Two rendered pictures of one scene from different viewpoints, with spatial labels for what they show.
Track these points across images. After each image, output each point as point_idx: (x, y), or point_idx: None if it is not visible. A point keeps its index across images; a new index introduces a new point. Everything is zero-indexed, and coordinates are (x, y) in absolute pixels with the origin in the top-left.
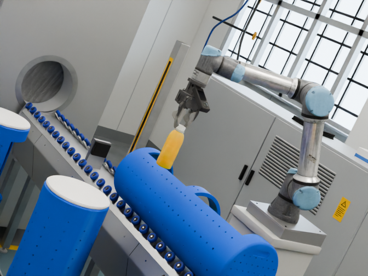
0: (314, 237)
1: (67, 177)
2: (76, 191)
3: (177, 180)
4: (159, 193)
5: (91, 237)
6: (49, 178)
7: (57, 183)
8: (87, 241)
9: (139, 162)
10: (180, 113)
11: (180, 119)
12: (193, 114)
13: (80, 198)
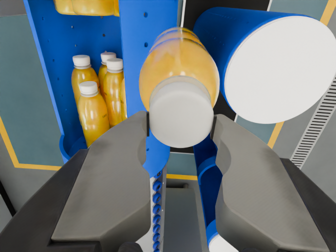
0: None
1: (265, 119)
2: (286, 74)
3: (126, 16)
4: (171, 14)
5: (249, 16)
6: (310, 104)
7: (307, 91)
8: (254, 13)
9: (157, 139)
10: (285, 180)
11: (232, 144)
12: (97, 208)
13: (301, 46)
